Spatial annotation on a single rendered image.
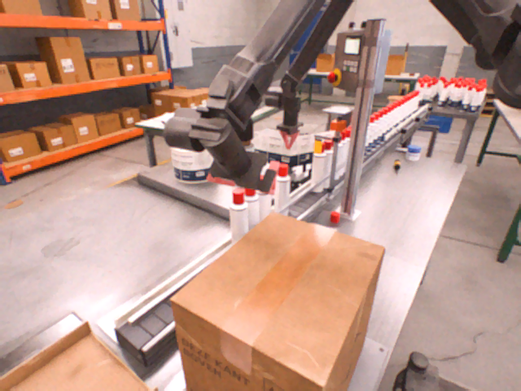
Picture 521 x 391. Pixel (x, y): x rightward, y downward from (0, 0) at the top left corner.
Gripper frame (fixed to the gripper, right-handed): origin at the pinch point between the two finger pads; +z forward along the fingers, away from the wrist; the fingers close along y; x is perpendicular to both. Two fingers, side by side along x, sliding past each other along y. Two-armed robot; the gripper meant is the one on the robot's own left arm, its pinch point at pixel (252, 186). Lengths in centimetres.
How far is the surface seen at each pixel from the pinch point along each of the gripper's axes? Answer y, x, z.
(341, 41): 0, -67, 20
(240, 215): 9.6, 1.8, 18.0
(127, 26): 350, -256, 153
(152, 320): 16.6, 33.3, 10.4
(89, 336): 30, 42, 9
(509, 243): -100, -77, 195
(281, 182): 7.0, -16.3, 30.8
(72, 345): 31, 44, 7
